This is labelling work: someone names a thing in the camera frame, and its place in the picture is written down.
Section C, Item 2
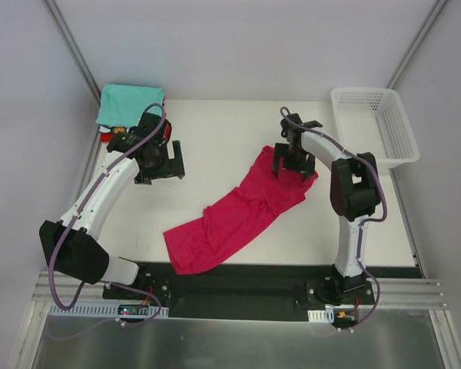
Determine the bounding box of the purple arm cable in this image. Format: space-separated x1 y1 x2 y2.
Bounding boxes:
48 103 168 312
280 106 388 331

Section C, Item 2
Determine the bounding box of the white plastic basket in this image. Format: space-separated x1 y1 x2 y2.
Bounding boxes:
330 87 420 169

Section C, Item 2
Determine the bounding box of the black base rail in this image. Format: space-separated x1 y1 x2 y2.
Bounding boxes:
85 261 385 322

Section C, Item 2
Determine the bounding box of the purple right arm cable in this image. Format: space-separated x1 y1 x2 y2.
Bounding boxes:
280 106 388 331

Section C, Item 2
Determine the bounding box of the folded teal t shirt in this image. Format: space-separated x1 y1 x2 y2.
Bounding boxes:
95 84 165 128

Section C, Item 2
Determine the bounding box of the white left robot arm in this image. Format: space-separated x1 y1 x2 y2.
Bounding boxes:
39 103 185 299

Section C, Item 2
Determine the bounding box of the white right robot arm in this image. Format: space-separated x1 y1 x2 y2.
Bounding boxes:
272 113 386 306

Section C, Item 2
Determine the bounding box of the crimson pink t shirt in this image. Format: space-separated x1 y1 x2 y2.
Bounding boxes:
164 146 319 275

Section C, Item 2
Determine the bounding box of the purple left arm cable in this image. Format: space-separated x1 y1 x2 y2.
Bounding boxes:
48 103 168 312

